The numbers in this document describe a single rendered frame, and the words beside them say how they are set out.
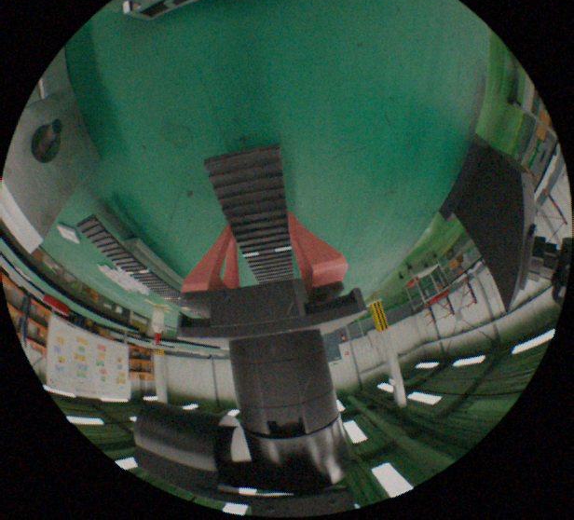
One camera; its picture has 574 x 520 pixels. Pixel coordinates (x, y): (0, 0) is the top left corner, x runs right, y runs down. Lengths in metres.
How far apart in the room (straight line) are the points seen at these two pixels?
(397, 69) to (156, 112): 0.19
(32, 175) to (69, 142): 0.05
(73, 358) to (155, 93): 3.04
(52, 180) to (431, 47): 0.32
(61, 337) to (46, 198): 2.85
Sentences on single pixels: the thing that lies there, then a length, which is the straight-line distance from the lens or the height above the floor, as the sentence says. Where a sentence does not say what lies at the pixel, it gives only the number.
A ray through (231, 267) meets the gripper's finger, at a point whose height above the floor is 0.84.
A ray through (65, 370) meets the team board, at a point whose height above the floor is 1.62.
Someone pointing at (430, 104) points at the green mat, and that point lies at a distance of 0.21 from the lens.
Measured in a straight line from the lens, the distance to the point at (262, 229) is 0.15.
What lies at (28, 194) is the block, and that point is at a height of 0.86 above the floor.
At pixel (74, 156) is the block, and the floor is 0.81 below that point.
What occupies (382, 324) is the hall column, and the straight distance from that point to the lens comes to 6.37.
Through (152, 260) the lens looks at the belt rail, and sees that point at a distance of 0.27.
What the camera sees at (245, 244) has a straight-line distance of 0.17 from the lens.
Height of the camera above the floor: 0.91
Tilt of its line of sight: 39 degrees down
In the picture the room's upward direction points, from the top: 168 degrees clockwise
